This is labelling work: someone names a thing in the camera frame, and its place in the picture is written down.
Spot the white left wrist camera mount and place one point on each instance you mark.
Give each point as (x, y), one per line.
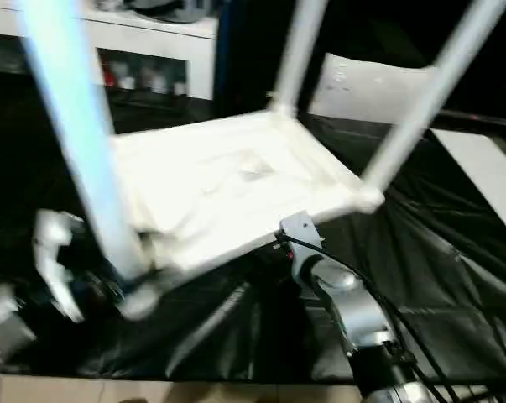
(47, 243)

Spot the white plastic table leg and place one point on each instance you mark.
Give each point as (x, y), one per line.
(80, 126)
(296, 54)
(424, 105)

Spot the black work mat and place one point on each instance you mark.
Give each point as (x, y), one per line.
(424, 273)

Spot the grey helmet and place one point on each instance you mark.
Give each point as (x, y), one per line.
(168, 9)

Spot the white glass-door cabinet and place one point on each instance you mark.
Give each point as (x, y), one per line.
(152, 33)

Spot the white plastic table top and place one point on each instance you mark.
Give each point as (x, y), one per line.
(215, 189)

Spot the black box with gold label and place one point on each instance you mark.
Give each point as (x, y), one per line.
(244, 63)

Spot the red bottle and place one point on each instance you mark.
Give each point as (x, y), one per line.
(108, 77)

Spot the white flat board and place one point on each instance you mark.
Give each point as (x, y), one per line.
(483, 176)

